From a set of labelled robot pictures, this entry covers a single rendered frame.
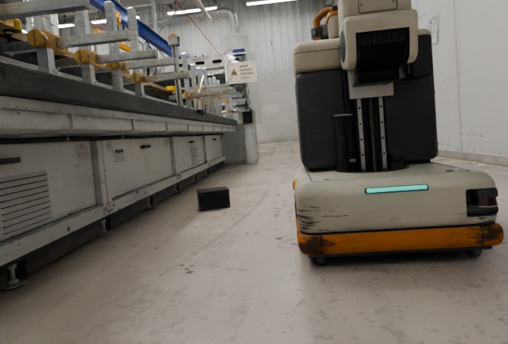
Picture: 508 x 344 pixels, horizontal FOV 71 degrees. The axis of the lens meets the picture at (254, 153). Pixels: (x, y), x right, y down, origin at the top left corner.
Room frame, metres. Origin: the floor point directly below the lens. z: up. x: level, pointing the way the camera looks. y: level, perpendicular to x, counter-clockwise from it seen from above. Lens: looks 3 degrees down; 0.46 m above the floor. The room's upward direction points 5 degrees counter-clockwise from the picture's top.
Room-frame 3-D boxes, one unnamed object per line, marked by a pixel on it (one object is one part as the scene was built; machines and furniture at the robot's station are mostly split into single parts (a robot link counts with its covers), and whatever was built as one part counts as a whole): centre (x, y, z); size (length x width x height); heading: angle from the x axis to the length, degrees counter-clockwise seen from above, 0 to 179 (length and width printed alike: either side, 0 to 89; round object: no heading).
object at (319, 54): (1.51, -0.47, 0.59); 0.55 x 0.34 x 0.83; 84
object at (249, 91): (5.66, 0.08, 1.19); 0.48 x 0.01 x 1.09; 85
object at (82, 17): (1.42, 0.62, 0.88); 0.04 x 0.04 x 0.48; 85
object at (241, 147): (6.09, 0.77, 0.95); 1.65 x 0.70 x 1.90; 85
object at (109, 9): (1.67, 0.60, 0.88); 0.04 x 0.04 x 0.48; 85
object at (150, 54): (1.45, 0.57, 0.81); 0.43 x 0.03 x 0.04; 85
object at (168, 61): (1.70, 0.55, 0.83); 0.43 x 0.03 x 0.04; 85
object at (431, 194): (1.42, -0.46, 0.16); 0.67 x 0.64 x 0.25; 174
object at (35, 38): (1.19, 0.64, 0.81); 0.14 x 0.06 x 0.05; 175
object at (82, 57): (1.44, 0.62, 0.81); 0.14 x 0.06 x 0.05; 175
